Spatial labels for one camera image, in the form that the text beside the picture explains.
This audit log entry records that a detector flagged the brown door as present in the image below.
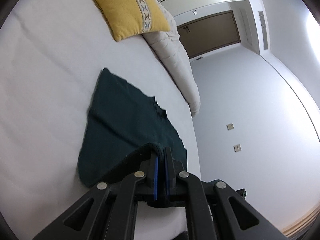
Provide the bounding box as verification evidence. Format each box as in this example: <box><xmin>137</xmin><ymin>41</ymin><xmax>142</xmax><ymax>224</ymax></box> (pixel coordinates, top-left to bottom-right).
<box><xmin>177</xmin><ymin>10</ymin><xmax>241</xmax><ymax>59</ymax></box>

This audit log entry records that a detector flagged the dark green sweater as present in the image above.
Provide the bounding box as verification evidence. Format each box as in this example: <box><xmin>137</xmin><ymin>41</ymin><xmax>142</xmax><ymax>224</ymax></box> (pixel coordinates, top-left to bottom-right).
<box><xmin>78</xmin><ymin>68</ymin><xmax>187</xmax><ymax>187</ymax></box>

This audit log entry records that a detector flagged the wall socket plate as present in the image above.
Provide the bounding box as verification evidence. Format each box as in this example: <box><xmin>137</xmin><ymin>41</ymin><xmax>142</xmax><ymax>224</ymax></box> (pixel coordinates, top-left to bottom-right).
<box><xmin>227</xmin><ymin>123</ymin><xmax>234</xmax><ymax>131</ymax></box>
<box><xmin>233</xmin><ymin>144</ymin><xmax>241</xmax><ymax>152</ymax></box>

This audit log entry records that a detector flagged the yellow patterned cushion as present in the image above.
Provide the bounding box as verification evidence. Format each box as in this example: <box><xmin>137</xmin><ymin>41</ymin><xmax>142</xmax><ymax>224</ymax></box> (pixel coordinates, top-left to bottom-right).
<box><xmin>94</xmin><ymin>0</ymin><xmax>170</xmax><ymax>42</ymax></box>

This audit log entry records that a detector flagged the white bed sheet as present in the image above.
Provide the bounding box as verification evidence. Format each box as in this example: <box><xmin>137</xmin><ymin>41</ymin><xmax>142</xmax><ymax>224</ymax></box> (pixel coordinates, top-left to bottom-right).
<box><xmin>1</xmin><ymin>0</ymin><xmax>201</xmax><ymax>239</ymax></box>

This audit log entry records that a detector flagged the beige duvet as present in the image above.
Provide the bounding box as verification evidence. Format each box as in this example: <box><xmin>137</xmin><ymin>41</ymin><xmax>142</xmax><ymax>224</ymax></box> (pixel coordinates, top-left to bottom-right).
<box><xmin>141</xmin><ymin>0</ymin><xmax>201</xmax><ymax>116</ymax></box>

